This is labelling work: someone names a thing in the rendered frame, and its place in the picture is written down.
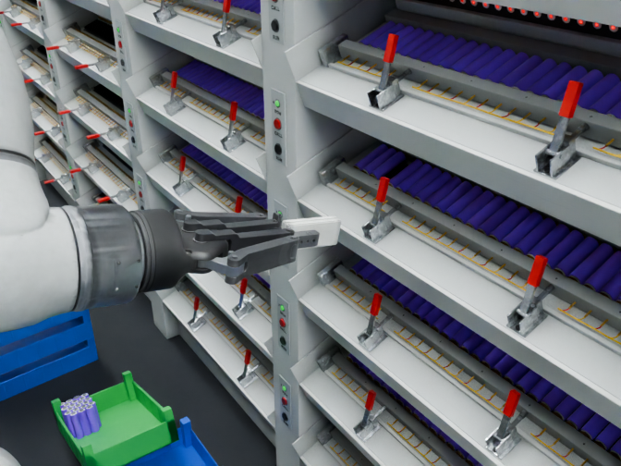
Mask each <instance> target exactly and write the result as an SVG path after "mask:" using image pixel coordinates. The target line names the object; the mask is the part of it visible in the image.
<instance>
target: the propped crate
mask: <svg viewBox="0 0 621 466"><path fill-rule="evenodd" d="M122 376H123V379H124V382H123V383H120V384H118V385H115V386H111V387H109V388H107V389H105V390H102V391H100V392H97V393H95V394H92V395H90V396H89V398H91V399H92V401H95V403H96V407H97V410H98V413H99V417H100V420H101V424H102V426H101V427H100V430H99V431H98V432H95V433H91V434H90V435H85V436H84V437H83V438H81V439H77V438H74V436H73V435H72V434H71V433H70V432H69V430H68V429H67V427H66V425H65V422H64V418H63V415H62V411H61V408H60V406H61V405H62V404H61V400H60V399H54V400H52V401H51V404H52V407H53V410H54V414H55V419H56V422H57V425H58V429H59V431H60V432H61V434H62V436H63V437H64V438H65V440H66V441H67V443H68V445H69V446H70V448H71V449H72V451H73V452H74V454H75V456H76V457H77V459H78V460H79V462H80V464H81V466H125V465H127V464H129V463H131V462H133V461H135V460H138V459H140V458H142V457H144V456H147V455H149V454H151V453H153V452H154V451H156V450H158V449H160V448H164V447H166V446H168V445H170V444H172V443H174V442H176V441H178V440H179V437H178V433H177V427H176V423H175V419H174V415H173V412H172V409H171V408H170V407H169V406H166V407H164V408H163V407H162V406H161V405H160V404H159V403H158V402H156V401H155V400H154V399H153V398H152V397H151V396H150V395H149V394H148V393H147V392H145V391H144V390H143V389H142V388H141V387H140V386H139V385H138V384H137V383H136V382H134V381H133V378H132V374H131V371H126V372H124V373H122Z"/></svg>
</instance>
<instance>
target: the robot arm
mask: <svg viewBox="0 0 621 466"><path fill-rule="evenodd" d="M266 218H267V215H266V214H262V213H260V214H258V213H214V212H193V211H187V210H181V209H176V210H175V211H174V215H172V214H171V213H170V212H169V211H167V210H165V209H147V210H134V211H128V210H127V209H126V208H125V207H124V206H123V205H120V204H117V203H113V204H98V205H82V206H73V205H65V206H63V207H49V203H48V201H47V199H46V197H45V195H44V193H43V189H42V186H41V183H40V180H39V178H38V174H37V170H36V165H35V157H34V129H33V122H32V115H31V110H30V101H29V97H28V94H27V89H26V85H25V82H24V79H23V75H22V72H21V70H20V67H19V65H18V62H17V60H16V58H15V56H14V54H13V52H12V48H11V46H10V44H9V42H8V39H7V37H6V35H5V33H4V31H3V29H2V27H1V26H0V333H2V332H7V331H12V330H17V329H20V328H23V327H27V326H31V325H36V324H38V323H40V322H41V321H43V320H45V319H47V318H50V317H53V316H56V315H59V314H62V313H70V312H82V311H85V310H87V309H93V308H99V307H105V306H111V305H117V304H123V303H128V302H130V301H132V300H133V299H134V298H135V296H136V295H137V293H143V292H150V291H156V290H163V289H170V288H173V287H174V286H175V285H176V284H177V283H178V281H179V280H180V279H181V278H182V277H183V276H184V275H185V274H187V273H190V274H208V273H210V272H212V270H214V271H216V272H219V273H222V274H225V282H226V284H229V285H236V284H237V283H238V282H239V281H240V280H242V279H243V278H244V277H246V276H251V275H255V274H258V273H260V272H263V271H266V270H270V269H273V268H276V267H278V266H281V265H285V264H290V263H293V262H295V261H296V257H297V252H298V250H302V249H309V248H317V247H324V246H332V245H336V244H337V240H338V235H339V230H340V226H341V220H340V219H338V218H336V217H335V216H334V215H333V216H323V217H313V218H302V219H292V220H284V221H283V222H282V223H281V219H282V215H281V214H279V213H274V214H273V219H266Z"/></svg>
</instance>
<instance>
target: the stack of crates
mask: <svg viewBox="0 0 621 466"><path fill-rule="evenodd" d="M97 360H99V359H98V354H97V349H96V345H95V340H94V334H93V330H92V325H91V318H90V312H89V309H87V310H85V311H82V312H70V313H62V314H59V315H56V316H53V317H50V318H47V319H45V320H43V321H41V322H40V323H38V324H36V325H31V326H27V327H23V328H20V329H17V330H12V331H7V332H2V333H0V401H2V400H5V399H8V398H11V397H13V396H15V395H17V394H19V393H21V392H23V391H26V390H28V389H30V388H33V387H35V386H38V385H40V384H42V383H45V382H47V381H49V380H52V379H54V378H56V377H58V376H60V375H62V374H66V373H68V372H71V371H73V370H75V369H78V368H80V367H81V366H84V365H86V364H88V363H91V362H94V361H97Z"/></svg>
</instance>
